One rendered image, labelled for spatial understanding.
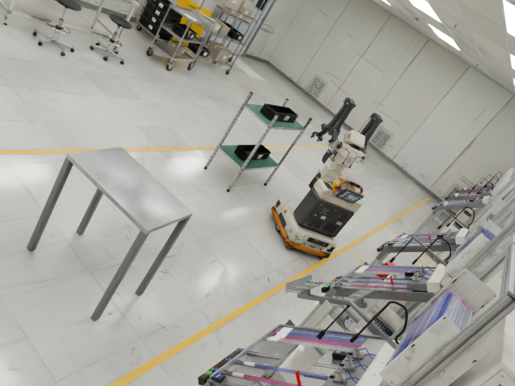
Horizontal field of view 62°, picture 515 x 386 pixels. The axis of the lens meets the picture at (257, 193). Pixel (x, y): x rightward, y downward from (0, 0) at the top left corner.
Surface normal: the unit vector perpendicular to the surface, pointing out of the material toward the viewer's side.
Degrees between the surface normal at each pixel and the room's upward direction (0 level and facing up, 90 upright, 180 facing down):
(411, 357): 90
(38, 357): 0
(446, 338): 90
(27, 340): 0
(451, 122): 90
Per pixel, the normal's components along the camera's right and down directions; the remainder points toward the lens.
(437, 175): -0.52, 0.10
